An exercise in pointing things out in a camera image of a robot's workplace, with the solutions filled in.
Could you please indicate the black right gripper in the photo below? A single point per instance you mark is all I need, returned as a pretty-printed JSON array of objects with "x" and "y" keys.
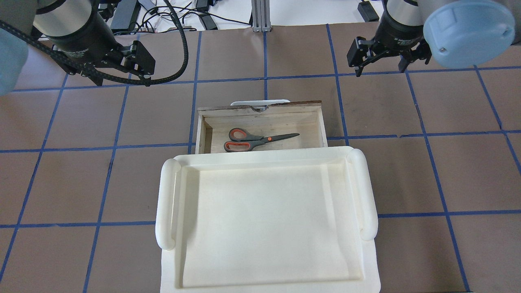
[{"x": 400, "y": 34}]

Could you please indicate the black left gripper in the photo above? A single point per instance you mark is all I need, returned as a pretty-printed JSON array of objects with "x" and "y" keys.
[{"x": 79, "y": 38}]

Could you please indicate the light wooden drawer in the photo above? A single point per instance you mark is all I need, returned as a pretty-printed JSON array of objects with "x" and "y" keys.
[{"x": 305, "y": 118}]

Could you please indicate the orange grey scissors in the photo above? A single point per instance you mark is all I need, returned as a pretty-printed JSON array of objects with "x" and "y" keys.
[{"x": 240, "y": 140}]

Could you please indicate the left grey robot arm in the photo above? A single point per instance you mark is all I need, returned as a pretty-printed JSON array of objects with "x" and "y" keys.
[{"x": 77, "y": 30}]

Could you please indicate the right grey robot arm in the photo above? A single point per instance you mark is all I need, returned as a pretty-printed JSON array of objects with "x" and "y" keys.
[{"x": 455, "y": 33}]

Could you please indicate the white foam tray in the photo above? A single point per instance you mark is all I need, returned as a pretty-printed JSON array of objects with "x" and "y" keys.
[{"x": 281, "y": 221}]

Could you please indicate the white drawer handle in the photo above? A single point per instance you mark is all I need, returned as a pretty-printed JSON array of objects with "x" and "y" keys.
[{"x": 259, "y": 103}]

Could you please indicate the aluminium frame post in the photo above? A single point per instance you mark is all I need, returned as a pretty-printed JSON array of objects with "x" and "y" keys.
[{"x": 261, "y": 16}]

